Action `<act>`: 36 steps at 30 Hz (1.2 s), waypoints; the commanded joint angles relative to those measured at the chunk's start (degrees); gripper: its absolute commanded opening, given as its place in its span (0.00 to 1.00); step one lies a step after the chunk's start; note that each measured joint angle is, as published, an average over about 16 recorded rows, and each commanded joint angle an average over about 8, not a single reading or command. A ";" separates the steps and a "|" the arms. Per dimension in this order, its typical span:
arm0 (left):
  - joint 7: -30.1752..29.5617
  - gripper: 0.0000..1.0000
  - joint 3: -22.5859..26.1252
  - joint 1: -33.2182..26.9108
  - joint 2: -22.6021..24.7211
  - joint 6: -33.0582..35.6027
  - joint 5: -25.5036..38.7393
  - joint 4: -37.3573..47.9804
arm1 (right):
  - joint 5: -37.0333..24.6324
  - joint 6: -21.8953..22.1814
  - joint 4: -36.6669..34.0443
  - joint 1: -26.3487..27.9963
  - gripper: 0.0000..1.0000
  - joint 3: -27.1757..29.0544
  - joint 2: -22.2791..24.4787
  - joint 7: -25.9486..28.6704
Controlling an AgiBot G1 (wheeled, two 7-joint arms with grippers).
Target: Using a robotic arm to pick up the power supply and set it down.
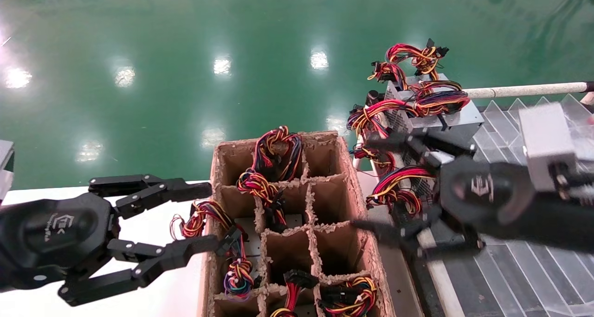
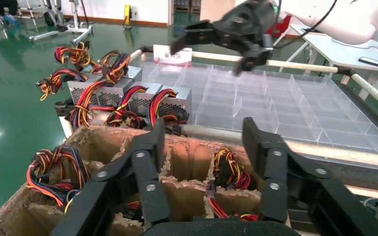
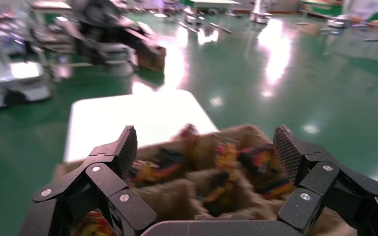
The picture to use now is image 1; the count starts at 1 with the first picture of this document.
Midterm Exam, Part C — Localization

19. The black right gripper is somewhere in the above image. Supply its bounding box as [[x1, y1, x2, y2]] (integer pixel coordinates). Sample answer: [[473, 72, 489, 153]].
[[351, 130, 534, 262]]

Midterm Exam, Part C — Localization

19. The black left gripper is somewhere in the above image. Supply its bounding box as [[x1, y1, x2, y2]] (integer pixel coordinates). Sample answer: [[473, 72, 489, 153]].
[[0, 174, 221, 307]]

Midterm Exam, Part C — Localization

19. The grey power supply with cables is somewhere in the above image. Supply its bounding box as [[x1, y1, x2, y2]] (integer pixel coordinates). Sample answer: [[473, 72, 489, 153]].
[[366, 165, 441, 215], [408, 79, 484, 143], [346, 100, 420, 139], [319, 276, 379, 317], [269, 270, 320, 317], [367, 61, 420, 105], [352, 141, 400, 174], [385, 39, 451, 88], [169, 200, 260, 301], [236, 168, 304, 232], [253, 126, 304, 183]]

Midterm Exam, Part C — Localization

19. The brown cardboard divider box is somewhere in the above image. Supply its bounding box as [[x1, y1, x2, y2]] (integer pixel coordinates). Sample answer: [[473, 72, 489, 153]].
[[197, 130, 395, 317]]

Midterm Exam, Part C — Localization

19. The clear acrylic divided tray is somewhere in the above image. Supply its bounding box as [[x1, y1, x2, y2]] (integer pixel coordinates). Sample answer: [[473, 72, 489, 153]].
[[464, 94, 594, 317]]

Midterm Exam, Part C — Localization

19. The dark workbench frame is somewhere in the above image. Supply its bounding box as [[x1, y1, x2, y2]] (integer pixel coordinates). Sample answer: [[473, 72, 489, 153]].
[[399, 243, 437, 317]]

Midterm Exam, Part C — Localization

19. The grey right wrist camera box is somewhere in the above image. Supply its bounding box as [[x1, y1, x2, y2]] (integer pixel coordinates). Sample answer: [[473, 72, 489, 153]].
[[519, 101, 586, 192]]

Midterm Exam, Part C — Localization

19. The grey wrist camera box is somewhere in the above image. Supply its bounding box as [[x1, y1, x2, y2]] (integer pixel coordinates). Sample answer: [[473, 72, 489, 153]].
[[519, 101, 586, 192], [0, 140, 16, 201]]

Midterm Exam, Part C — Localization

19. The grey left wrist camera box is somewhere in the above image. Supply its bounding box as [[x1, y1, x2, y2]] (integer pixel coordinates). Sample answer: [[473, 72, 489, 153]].
[[0, 140, 16, 201]]

